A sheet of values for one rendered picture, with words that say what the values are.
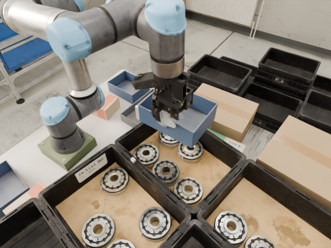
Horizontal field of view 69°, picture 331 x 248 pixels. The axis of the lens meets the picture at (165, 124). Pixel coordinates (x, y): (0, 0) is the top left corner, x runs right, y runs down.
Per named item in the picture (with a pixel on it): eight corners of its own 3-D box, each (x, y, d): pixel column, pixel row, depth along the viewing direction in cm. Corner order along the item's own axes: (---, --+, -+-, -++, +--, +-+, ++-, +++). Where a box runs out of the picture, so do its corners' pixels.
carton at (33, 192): (28, 239, 89) (18, 232, 83) (11, 218, 94) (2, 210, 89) (65, 206, 97) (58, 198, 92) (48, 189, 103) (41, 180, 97)
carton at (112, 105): (84, 111, 135) (81, 101, 129) (98, 98, 142) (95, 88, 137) (107, 120, 130) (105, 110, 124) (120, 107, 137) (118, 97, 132)
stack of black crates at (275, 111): (225, 133, 197) (234, 102, 172) (239, 112, 214) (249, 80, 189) (274, 156, 182) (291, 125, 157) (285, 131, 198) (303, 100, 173)
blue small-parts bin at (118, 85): (109, 91, 147) (107, 81, 141) (126, 79, 155) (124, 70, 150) (133, 105, 138) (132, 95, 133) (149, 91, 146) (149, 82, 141)
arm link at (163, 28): (162, -13, 47) (195, -1, 44) (164, 38, 56) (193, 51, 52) (131, 1, 44) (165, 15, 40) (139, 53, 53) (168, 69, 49)
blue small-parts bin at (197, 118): (139, 120, 79) (137, 105, 74) (165, 96, 88) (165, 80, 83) (191, 148, 72) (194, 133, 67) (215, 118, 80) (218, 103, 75)
